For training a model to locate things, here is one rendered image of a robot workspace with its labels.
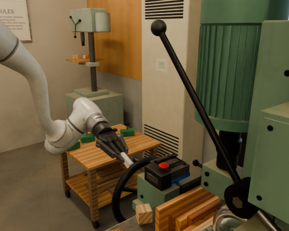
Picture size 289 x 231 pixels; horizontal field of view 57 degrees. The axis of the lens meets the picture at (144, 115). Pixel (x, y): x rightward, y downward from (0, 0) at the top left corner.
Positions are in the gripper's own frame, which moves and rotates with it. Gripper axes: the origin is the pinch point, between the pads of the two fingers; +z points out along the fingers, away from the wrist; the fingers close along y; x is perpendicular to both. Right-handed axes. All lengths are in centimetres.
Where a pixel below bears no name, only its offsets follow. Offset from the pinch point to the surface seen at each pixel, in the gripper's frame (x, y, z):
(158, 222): -13.4, -13.2, 32.1
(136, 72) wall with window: 53, 120, -151
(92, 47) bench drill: 35, 79, -180
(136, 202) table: -0.5, -7.4, 17.8
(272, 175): -48, -16, 48
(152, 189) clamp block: -10.0, -6.0, 21.3
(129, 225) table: -6.8, -17.0, 26.2
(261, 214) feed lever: -37, -11, 49
